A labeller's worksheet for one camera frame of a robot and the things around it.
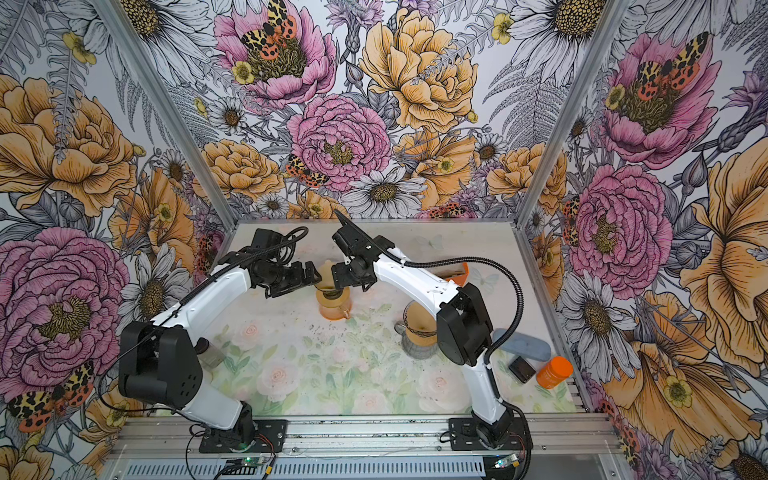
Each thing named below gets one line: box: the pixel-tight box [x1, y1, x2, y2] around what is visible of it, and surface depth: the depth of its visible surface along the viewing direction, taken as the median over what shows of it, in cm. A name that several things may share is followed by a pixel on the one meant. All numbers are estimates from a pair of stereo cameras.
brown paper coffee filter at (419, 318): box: [407, 300, 437, 332], surface depth 81 cm
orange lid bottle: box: [536, 356, 573, 389], surface depth 79 cm
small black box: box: [508, 356, 537, 384], surface depth 85 cm
